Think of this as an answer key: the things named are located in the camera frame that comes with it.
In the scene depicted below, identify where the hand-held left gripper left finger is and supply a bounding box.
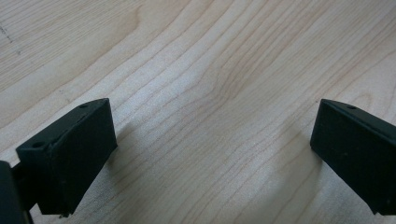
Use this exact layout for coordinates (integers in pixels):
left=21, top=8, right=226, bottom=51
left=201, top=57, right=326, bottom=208
left=15, top=97, right=119, bottom=217

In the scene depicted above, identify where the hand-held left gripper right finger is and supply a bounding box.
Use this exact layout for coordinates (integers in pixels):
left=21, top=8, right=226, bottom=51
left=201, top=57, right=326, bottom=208
left=309, top=98, right=396, bottom=217

